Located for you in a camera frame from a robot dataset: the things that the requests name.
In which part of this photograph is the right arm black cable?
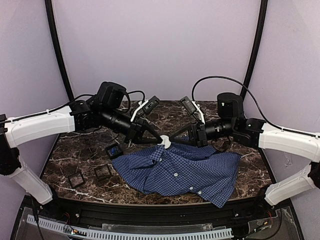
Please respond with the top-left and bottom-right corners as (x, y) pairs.
(190, 76), (318, 138)

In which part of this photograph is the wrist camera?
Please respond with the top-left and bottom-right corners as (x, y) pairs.
(130, 95), (160, 122)
(179, 96), (205, 124)

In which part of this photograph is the black tray far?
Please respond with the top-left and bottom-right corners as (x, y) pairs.
(104, 143), (124, 160)

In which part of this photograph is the blue checked shirt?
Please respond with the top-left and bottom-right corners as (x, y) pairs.
(112, 143), (241, 208)

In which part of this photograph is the white slotted cable duct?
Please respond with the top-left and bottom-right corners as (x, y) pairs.
(23, 214), (234, 240)

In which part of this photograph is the black tray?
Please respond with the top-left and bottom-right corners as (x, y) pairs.
(104, 143), (124, 160)
(67, 171), (86, 189)
(94, 164), (112, 181)

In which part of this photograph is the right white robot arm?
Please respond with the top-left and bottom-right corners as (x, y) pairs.
(169, 92), (320, 206)

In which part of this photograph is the black front aluminium rail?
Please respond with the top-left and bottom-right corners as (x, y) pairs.
(42, 198), (263, 227)

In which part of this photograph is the white round brooch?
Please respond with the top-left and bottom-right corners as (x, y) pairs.
(159, 135), (172, 149)

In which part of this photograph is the right black frame post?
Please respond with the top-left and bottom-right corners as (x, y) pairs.
(240, 0), (269, 100)

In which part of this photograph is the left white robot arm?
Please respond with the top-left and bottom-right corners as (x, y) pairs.
(0, 82), (163, 206)

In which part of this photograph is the black tray near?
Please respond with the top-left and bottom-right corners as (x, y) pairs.
(67, 171), (86, 189)

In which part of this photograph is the black tray middle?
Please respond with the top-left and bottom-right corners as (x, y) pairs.
(94, 164), (112, 181)

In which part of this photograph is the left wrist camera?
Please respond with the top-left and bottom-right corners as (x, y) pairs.
(130, 95), (160, 122)

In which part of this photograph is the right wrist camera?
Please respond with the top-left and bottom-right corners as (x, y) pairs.
(179, 96), (205, 124)

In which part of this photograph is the black frame post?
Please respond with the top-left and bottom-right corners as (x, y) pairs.
(44, 0), (75, 101)
(240, 0), (269, 100)

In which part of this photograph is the left black frame post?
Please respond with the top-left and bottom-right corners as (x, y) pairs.
(44, 0), (75, 101)

